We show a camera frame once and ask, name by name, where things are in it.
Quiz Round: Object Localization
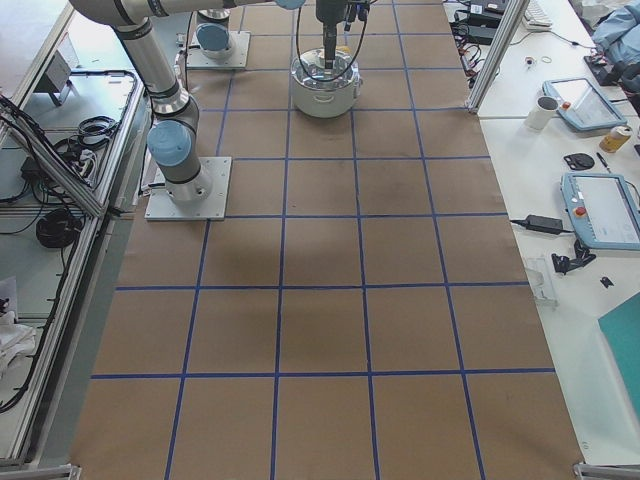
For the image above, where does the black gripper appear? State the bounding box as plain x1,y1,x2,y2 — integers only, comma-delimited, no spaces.
315,0,372,69

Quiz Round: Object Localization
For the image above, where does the glass pot lid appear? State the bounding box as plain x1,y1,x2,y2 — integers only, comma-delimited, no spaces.
291,48,357,89

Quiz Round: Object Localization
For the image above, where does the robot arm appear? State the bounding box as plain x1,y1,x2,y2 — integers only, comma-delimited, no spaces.
71,1,246,203
195,1,371,70

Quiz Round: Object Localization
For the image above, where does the pale green electric pot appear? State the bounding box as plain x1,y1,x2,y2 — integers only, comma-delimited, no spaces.
291,64,362,118

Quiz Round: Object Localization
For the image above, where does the white mug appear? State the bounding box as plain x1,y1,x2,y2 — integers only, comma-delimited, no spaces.
524,95,559,131

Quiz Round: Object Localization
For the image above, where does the upper blue teach pendant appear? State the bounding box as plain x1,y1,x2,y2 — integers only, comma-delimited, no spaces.
542,77,627,132

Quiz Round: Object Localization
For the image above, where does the blue teach pendant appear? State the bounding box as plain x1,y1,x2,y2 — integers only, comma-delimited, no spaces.
542,77,627,132
560,172,639,251

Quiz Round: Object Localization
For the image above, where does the black round object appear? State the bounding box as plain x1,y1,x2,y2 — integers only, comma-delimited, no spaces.
563,153,595,171

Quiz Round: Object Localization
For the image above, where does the black power brick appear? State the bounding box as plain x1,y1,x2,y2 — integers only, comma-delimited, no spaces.
511,214,571,235

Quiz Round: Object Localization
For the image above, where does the clear plastic holder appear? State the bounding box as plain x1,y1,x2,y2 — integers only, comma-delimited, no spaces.
522,256,558,307

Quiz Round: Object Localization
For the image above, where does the lower blue teach pendant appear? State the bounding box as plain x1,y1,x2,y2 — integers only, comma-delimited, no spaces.
560,172,639,251

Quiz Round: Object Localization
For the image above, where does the teal cutting mat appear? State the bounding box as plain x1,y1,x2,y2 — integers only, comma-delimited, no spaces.
597,293,639,434

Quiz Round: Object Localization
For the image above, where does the crumpled white cloth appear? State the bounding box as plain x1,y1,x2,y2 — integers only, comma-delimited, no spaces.
1,310,36,376

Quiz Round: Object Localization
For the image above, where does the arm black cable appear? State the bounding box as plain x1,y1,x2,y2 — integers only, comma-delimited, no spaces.
294,0,369,84

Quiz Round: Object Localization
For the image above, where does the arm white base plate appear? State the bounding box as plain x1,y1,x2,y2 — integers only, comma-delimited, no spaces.
145,157,232,221
187,31,251,70

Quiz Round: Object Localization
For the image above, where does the aluminium frame post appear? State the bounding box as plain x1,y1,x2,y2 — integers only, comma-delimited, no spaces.
466,0,528,114

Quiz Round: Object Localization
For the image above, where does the coiled black cable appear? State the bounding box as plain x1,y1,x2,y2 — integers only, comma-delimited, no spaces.
35,207,84,250

